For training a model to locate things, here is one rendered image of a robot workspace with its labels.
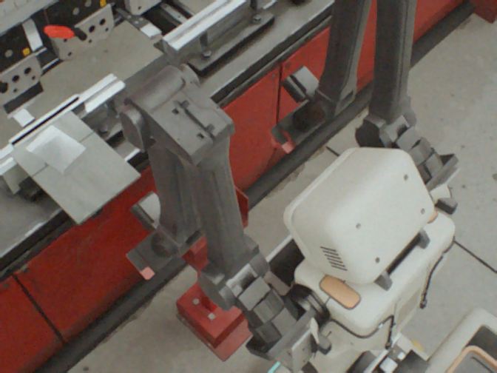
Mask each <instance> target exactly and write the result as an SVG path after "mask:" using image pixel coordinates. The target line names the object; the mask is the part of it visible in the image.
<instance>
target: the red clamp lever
mask: <svg viewBox="0 0 497 373"><path fill-rule="evenodd" d="M45 33H46V34H47V35H48V36H52V38H65V39H68V38H73V36H77V38H78V39H80V40H81V41H85V40H86V39H87V34H86V33H85V32H84V31H83V30H81V29H80V28H78V27H76V28H75V26H71V30H70V29H68V28H66V27H59V26H46V27H45Z"/></svg>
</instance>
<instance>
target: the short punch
mask: <svg viewBox="0 0 497 373"><path fill-rule="evenodd" d="M42 96H44V88H43V86H42V84H41V82H40V80H39V81H38V83H36V84H35V85H34V86H33V87H31V88H29V89H28V90H26V91H24V92H23V93H21V95H19V96H17V97H16V98H14V99H12V100H11V101H9V102H7V104H5V105H4V106H2V107H1V109H2V111H3V112H5V114H6V116H7V118H8V119H9V118H11V117H12V116H14V115H16V114H17V112H19V111H21V110H23V109H24V108H26V107H28V106H29V105H31V103H33V102H34V101H36V100H38V99H39V98H40V97H42Z"/></svg>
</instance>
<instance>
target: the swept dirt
mask: <svg viewBox="0 0 497 373"><path fill-rule="evenodd" d="M468 23H470V17H468V18H467V19H465V20H464V21H463V22H462V23H461V24H460V25H459V26H458V27H456V29H455V30H462V29H464V27H465V25H467V24H468ZM367 111H368V106H367V107H366V108H365V109H364V110H363V111H362V112H361V113H360V114H358V116H357V117H355V118H354V119H357V118H360V117H361V116H362V115H363V114H364V113H366V112H367ZM352 121H353V120H351V122H352ZM351 122H350V123H351ZM350 123H349V124H350ZM349 124H348V125H349ZM348 125H347V126H348ZM347 126H346V127H347ZM344 128H345V127H343V128H342V129H341V130H340V132H339V133H337V134H336V135H338V134H340V133H341V132H342V130H343V129H344ZM327 145H328V143H327V144H324V145H323V146H322V147H321V148H319V149H318V151H317V152H315V153H314V154H313V155H312V156H311V157H310V158H309V159H308V160H307V161H306V162H309V161H313V160H314V159H315V158H316V157H317V156H319V155H321V154H322V153H324V151H325V148H326V147H327ZM306 162H305V163H306ZM305 163H303V164H302V165H301V166H300V167H298V168H296V170H295V171H294V172H293V173H291V174H290V175H289V176H288V177H287V178H285V180H284V181H283V182H281V183H280V184H279V185H277V186H276V187H275V188H274V190H273V191H272V192H271V193H269V194H267V196H265V197H264V199H266V198H270V197H272V196H274V195H275V194H276V193H277V192H280V191H281V190H283V188H284V187H285V185H286V184H287V183H290V182H292V181H295V180H296V179H297V178H298V175H299V174H300V173H301V172H302V171H303V170H304V167H305ZM189 267H190V265H188V266H187V267H186V268H185V269H184V270H182V271H181V272H184V271H186V270H187V269H188V268H189ZM181 272H179V273H178V274H177V276H176V277H175V278H173V279H171V280H170V281H169V282H168V283H167V284H166V285H165V286H164V287H163V288H162V289H160V290H159V291H158V292H157V293H156V294H155V296H153V297H152V298H150V299H149V300H148V301H147V302H146V304H144V305H142V307H141V308H139V309H138V310H137V311H136V312H134V314H133V315H132V316H131V317H129V318H128V319H127V320H125V321H124V322H123V323H122V324H121V325H120V326H119V327H118V328H116V329H115V330H114V331H113V333H111V334H110V335H109V336H108V337H106V338H105V339H104V340H102V342H101V343H100V344H99V345H97V346H96V347H95V348H94V349H96V348H97V347H98V346H101V345H103V344H104V343H106V342H108V340H110V339H111V338H112V336H113V335H115V334H116V333H118V332H119V331H120V330H122V328H123V327H125V326H126V325H127V324H128V323H129V322H130V321H133V320H136V319H138V318H139V317H140V316H141V314H142V312H143V311H144V310H146V309H147V308H148V307H149V305H150V304H151V302H152V299H153V298H155V297H156V296H157V295H158V294H160V293H161V292H162V291H164V290H165V289H166V288H167V287H168V286H170V284H171V283H174V282H175V281H176V280H177V279H178V277H179V274H180V273H181ZM94 349H93V350H92V351H91V352H90V353H92V352H93V351H94ZM87 355H88V354H87ZM87 355H86V356H87ZM86 356H85V357H86ZM83 359H84V358H83ZM83 359H82V360H83ZM82 360H81V361H82ZM81 361H79V362H81Z"/></svg>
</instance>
